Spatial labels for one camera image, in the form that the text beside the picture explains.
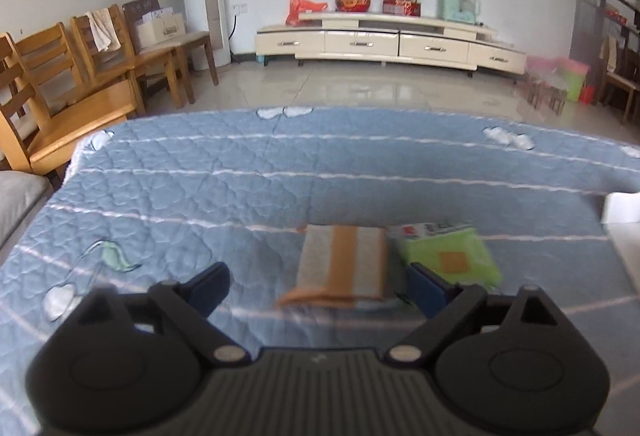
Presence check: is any green snack packet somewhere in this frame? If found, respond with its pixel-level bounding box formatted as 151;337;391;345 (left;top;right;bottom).
388;222;502;290

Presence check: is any grey orange striped packet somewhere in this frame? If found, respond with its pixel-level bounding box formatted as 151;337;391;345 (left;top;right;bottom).
278;225;388;309

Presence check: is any blue quilted table cover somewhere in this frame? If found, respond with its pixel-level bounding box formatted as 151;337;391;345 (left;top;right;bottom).
1;108;639;435

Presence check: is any grey sofa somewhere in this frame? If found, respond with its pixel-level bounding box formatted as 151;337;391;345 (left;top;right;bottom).
0;170;52;248

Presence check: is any white paper tray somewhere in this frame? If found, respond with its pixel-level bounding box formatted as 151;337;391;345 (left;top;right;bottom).
601;192;640;293

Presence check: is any light wooden chair front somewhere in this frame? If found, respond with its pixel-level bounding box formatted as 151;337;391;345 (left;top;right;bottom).
1;33;137;176

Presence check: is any light wooden chair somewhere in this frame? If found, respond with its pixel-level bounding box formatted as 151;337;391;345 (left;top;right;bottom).
11;22;129;115
1;33;137;176
70;5;204;113

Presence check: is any small wooden stool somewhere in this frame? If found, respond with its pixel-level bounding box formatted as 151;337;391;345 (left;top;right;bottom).
526;71;568;115

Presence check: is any red small container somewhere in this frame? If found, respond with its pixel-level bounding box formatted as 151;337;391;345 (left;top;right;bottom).
578;85;596;106

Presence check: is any pink basin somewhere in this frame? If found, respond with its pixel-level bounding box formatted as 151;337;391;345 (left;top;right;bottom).
525;56;560;76

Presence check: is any dark chair with cushion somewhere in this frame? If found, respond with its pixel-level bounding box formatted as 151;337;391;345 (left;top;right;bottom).
122;0;219;86

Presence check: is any green bucket pink lid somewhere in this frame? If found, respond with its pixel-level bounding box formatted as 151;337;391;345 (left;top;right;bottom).
555;58;590;102

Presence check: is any cream tv cabinet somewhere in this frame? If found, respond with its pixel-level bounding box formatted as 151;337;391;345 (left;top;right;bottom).
255;12;526;75

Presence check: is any white gift bag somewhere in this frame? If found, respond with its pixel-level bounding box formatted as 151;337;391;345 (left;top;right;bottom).
136;7;186;49

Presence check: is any cloth on chair back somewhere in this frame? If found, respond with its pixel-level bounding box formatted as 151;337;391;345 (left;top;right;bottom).
85;8;122;52

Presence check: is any mint green appliance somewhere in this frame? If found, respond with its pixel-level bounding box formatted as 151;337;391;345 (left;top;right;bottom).
437;0;482;26

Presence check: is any wooden chair at right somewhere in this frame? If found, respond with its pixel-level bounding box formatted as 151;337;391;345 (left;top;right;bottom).
596;35;639;124

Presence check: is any red pavilion gift box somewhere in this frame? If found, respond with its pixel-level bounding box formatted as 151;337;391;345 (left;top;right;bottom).
383;0;421;17

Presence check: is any red plastic bag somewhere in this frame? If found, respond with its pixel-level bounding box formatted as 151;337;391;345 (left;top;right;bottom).
285;0;329;26

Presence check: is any black power cable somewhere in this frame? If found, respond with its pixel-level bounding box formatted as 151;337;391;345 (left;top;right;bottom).
228;13;241;65

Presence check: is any wall socket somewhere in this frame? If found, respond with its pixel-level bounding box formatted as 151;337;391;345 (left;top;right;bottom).
232;4;248;16

